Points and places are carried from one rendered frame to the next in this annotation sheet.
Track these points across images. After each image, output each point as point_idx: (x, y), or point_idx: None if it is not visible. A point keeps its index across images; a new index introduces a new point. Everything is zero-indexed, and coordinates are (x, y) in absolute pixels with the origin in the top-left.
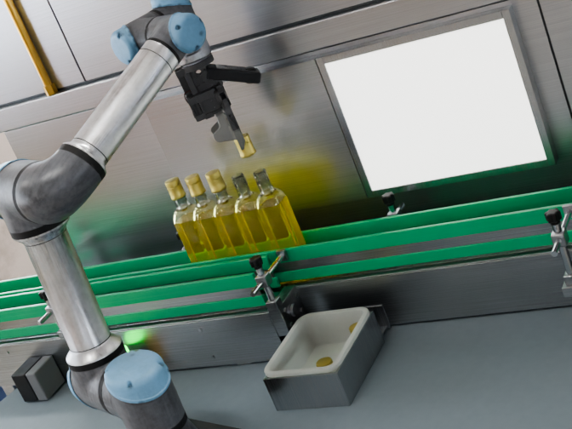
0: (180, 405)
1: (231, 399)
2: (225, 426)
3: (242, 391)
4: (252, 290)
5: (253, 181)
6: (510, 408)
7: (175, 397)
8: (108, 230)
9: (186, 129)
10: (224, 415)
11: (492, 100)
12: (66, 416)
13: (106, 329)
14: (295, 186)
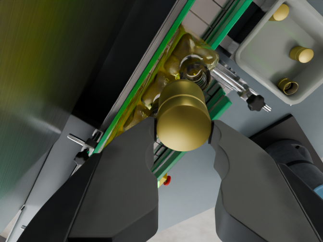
0: (313, 167)
1: (232, 119)
2: (272, 128)
3: (229, 111)
4: (267, 109)
5: (71, 76)
6: None
7: (321, 174)
8: (7, 210)
9: None
10: (247, 126)
11: None
12: (159, 197)
13: None
14: (112, 4)
